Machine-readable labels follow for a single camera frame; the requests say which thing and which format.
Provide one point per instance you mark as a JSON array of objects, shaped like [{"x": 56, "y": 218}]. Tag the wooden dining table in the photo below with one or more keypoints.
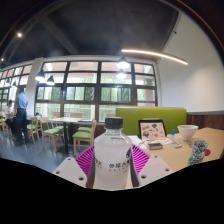
[{"x": 65, "y": 119}]

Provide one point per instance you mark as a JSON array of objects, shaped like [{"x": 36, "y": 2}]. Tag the green upholstered bench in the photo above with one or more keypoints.
[{"x": 166, "y": 116}]

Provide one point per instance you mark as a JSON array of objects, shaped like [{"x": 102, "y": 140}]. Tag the black-framed picture stand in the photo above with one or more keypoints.
[{"x": 152, "y": 130}]

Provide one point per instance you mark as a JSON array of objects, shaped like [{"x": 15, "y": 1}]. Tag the clear plastic drink bottle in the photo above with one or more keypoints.
[{"x": 111, "y": 156}]

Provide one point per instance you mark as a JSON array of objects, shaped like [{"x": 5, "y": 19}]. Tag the small dark box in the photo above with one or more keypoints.
[{"x": 154, "y": 145}]

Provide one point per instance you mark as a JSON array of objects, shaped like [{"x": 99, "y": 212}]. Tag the small blue-capped bottle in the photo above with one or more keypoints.
[{"x": 173, "y": 135}]

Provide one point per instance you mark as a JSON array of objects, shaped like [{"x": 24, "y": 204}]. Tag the small white flat device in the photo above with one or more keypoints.
[{"x": 176, "y": 144}]

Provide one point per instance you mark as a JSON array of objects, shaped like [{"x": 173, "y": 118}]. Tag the long curved ceiling light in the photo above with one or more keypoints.
[{"x": 156, "y": 55}]

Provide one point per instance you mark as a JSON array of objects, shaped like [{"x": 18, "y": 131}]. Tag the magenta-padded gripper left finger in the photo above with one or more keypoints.
[{"x": 71, "y": 170}]

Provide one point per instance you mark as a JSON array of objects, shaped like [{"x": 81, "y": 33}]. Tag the group of pendant lamps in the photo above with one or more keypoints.
[{"x": 122, "y": 64}]

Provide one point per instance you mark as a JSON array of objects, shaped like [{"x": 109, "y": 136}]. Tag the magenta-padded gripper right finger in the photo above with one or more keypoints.
[{"x": 155, "y": 168}]

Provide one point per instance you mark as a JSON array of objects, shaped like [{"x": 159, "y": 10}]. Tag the large dark-framed window wall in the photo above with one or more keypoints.
[{"x": 86, "y": 93}]

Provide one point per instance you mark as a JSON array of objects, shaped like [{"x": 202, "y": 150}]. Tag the white ceramic bowl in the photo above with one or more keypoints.
[{"x": 187, "y": 131}]

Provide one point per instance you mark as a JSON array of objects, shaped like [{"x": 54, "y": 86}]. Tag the group of green-seated wooden chairs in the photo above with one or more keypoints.
[{"x": 81, "y": 135}]

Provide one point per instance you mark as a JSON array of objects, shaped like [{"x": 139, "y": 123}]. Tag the green speckled white mug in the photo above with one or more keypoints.
[{"x": 197, "y": 152}]

